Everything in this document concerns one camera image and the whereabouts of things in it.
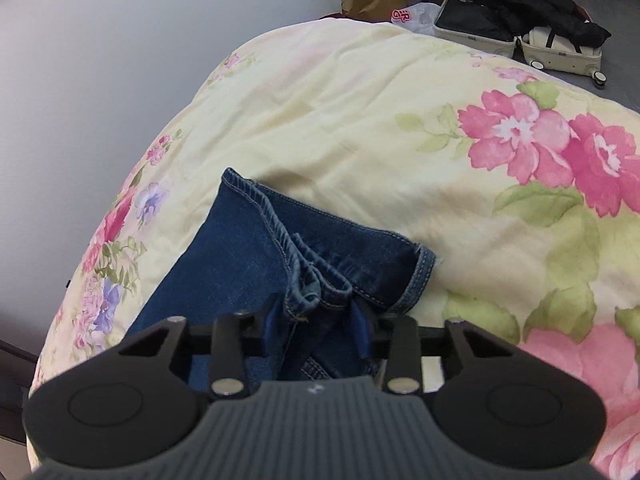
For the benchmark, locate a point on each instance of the blue denim pants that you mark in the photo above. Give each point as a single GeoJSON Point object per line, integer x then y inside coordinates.
{"type": "Point", "coordinates": [250, 260]}

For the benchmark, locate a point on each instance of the floral cream blanket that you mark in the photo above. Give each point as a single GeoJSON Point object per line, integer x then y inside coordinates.
{"type": "Point", "coordinates": [375, 160]}

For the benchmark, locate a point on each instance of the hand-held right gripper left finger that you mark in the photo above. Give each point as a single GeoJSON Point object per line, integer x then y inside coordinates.
{"type": "Point", "coordinates": [272, 327]}

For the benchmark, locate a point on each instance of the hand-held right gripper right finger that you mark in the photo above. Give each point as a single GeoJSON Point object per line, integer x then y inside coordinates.
{"type": "Point", "coordinates": [361, 332]}

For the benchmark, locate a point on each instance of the white plastic bag pink print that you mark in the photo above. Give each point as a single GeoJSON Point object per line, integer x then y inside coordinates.
{"type": "Point", "coordinates": [415, 17]}

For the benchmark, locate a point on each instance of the open white suitcase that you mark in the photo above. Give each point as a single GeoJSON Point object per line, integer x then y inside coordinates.
{"type": "Point", "coordinates": [475, 25]}

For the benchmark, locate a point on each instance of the brown paper bag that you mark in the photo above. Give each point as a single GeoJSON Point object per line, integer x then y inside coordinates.
{"type": "Point", "coordinates": [375, 5]}

